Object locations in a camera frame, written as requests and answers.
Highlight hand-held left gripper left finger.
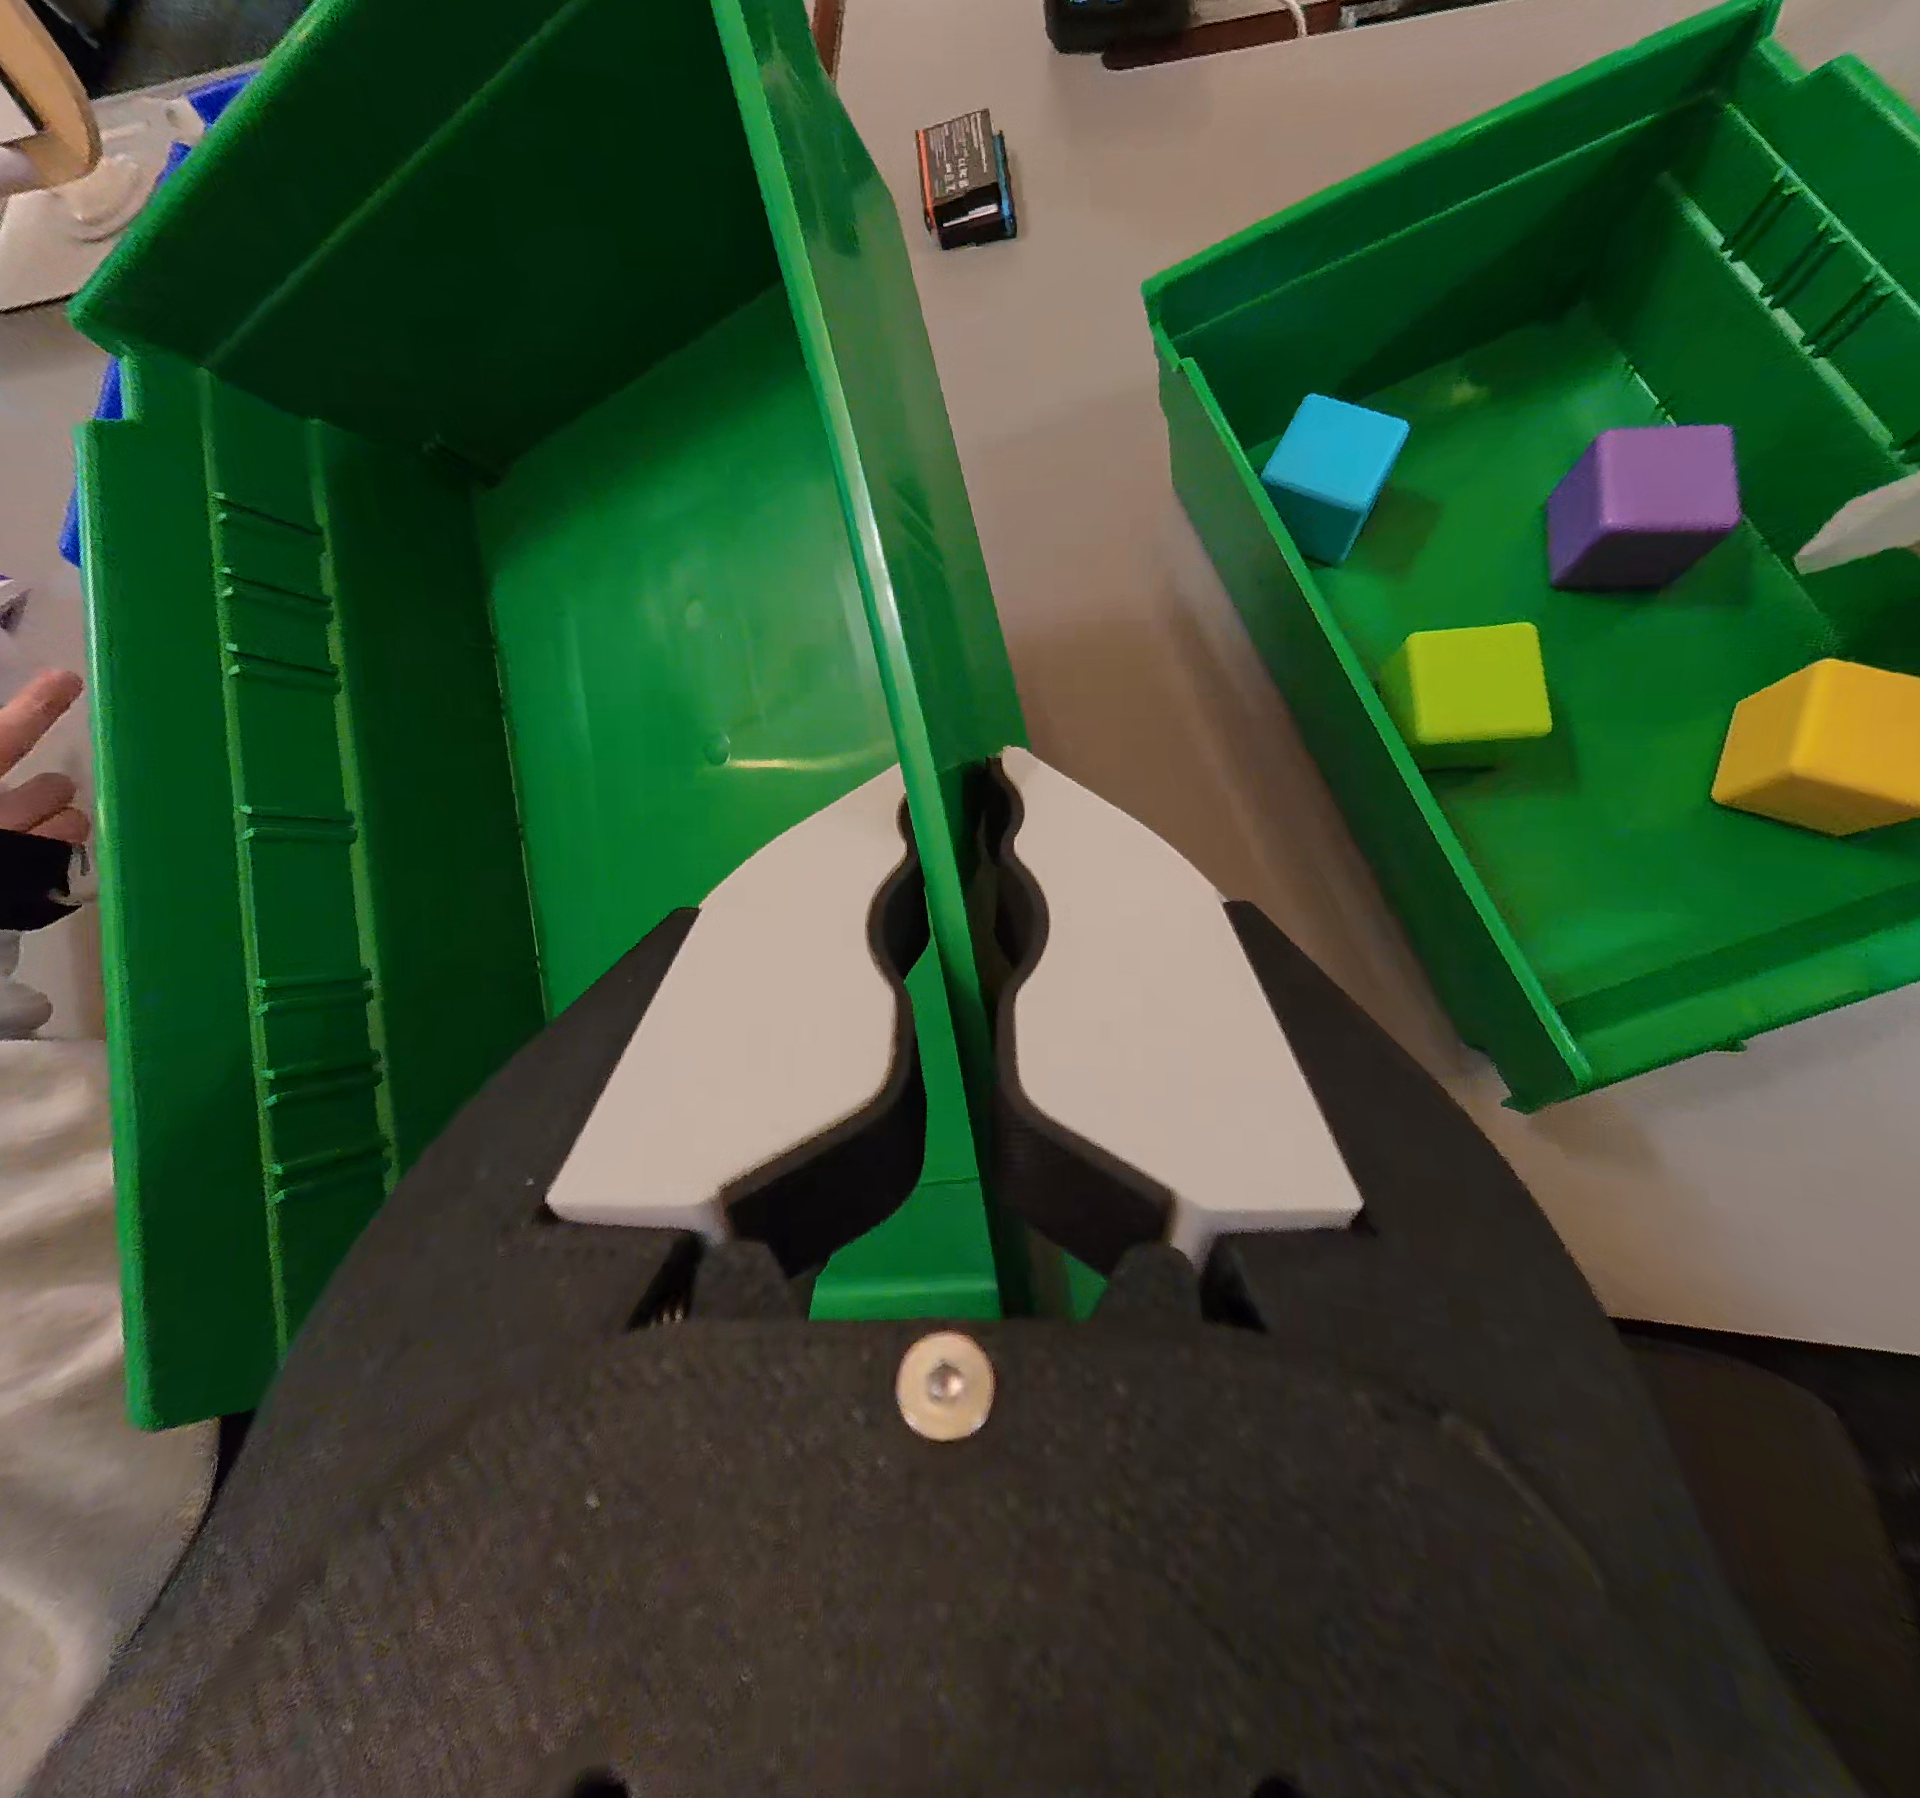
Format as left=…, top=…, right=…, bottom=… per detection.
left=544, top=763, right=924, bottom=1282

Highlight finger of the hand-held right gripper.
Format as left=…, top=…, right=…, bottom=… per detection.
left=1793, top=479, right=1920, bottom=579

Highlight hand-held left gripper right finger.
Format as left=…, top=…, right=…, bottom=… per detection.
left=990, top=749, right=1369, bottom=1277

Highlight yellow cube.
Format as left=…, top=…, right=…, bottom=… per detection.
left=1711, top=658, right=1920, bottom=838

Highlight purple cube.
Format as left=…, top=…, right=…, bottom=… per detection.
left=1545, top=425, right=1747, bottom=591

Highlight lime green cube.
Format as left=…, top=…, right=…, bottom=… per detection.
left=1377, top=620, right=1554, bottom=751

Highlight green plastic bin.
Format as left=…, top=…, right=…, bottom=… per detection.
left=1143, top=0, right=1920, bottom=1114
left=67, top=0, right=1113, bottom=1433

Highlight blue cube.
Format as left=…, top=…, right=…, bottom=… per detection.
left=1261, top=392, right=1412, bottom=569

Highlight grey desk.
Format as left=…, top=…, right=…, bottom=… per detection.
left=0, top=0, right=1920, bottom=1350

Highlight person's black clothed legs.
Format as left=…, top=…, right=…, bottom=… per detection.
left=1613, top=1319, right=1920, bottom=1798

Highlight black rectangular block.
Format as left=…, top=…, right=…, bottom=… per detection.
left=915, top=107, right=1021, bottom=253

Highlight white board stand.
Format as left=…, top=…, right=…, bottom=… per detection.
left=0, top=88, right=198, bottom=317

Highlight blue storage bin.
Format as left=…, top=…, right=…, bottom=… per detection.
left=56, top=71, right=265, bottom=571

